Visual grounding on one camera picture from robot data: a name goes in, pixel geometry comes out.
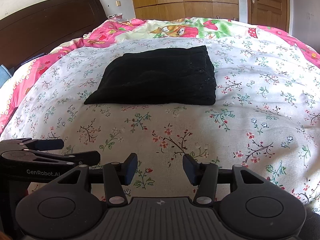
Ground black pants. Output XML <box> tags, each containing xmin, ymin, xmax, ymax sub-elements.
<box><xmin>84</xmin><ymin>46</ymin><xmax>216</xmax><ymax>106</ymax></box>

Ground white floral bed sheet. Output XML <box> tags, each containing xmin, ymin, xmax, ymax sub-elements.
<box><xmin>1</xmin><ymin>36</ymin><xmax>319</xmax><ymax>212</ymax></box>

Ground dark wooden headboard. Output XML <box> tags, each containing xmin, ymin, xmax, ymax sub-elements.
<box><xmin>1</xmin><ymin>0</ymin><xmax>107</xmax><ymax>70</ymax></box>

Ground pink cartoon quilt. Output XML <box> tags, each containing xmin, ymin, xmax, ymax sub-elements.
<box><xmin>1</xmin><ymin>17</ymin><xmax>319</xmax><ymax>130</ymax></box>

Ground brown wooden door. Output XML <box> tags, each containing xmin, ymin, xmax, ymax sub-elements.
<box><xmin>247</xmin><ymin>0</ymin><xmax>290</xmax><ymax>32</ymax></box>

